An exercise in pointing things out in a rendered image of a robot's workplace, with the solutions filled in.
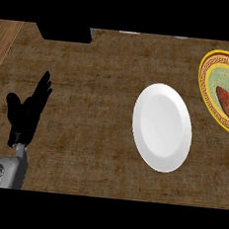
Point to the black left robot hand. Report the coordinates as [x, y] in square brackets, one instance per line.
[27, 114]

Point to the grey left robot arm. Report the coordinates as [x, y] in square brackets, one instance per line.
[5, 170]

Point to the white plate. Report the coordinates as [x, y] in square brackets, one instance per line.
[162, 127]

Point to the yellow patterned plate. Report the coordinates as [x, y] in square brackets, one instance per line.
[222, 80]

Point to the reddish brown sweet potato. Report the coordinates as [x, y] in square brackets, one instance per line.
[228, 104]

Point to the black appliance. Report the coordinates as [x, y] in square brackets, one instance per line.
[66, 33]

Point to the pale object at edge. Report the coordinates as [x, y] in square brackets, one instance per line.
[181, 37]
[129, 32]

